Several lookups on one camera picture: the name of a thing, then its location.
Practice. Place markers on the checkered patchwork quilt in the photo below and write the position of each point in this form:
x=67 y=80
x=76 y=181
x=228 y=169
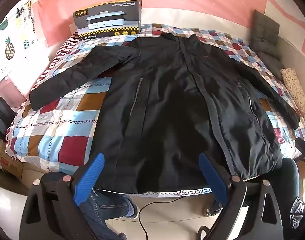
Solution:
x=60 y=127

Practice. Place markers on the person's left blue shoe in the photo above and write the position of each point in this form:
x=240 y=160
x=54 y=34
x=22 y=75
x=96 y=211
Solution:
x=132 y=207

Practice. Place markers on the grey padded garment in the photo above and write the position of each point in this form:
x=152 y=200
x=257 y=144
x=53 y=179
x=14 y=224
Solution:
x=266 y=35

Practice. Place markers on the red white striped cloth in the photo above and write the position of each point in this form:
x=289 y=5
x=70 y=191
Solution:
x=63 y=47

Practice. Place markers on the person's leg in jeans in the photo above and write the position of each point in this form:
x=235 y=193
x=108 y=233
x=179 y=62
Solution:
x=102 y=212
x=287 y=180

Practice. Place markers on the pineapple print cloth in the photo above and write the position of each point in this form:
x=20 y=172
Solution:
x=13 y=45

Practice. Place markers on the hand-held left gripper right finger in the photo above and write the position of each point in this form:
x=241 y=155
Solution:
x=213 y=180

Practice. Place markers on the speckled beige roll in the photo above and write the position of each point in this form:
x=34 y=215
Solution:
x=296 y=95

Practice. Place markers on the person's right shoe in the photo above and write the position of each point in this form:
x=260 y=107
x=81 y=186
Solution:
x=213 y=208

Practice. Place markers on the person's left leg in jeans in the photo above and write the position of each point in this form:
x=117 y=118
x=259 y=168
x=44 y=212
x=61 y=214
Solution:
x=102 y=212

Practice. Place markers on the brown cardboard box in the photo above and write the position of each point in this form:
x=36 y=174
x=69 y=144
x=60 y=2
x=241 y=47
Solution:
x=7 y=161

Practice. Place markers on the black appliance cardboard box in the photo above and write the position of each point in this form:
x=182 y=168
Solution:
x=108 y=21

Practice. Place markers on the black jacket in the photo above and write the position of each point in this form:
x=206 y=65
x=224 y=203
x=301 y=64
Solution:
x=172 y=110

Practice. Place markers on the person's right leg in jeans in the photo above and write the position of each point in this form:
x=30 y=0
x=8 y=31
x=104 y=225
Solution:
x=287 y=180

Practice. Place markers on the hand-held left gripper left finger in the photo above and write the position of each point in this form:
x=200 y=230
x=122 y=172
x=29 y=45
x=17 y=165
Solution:
x=90 y=177

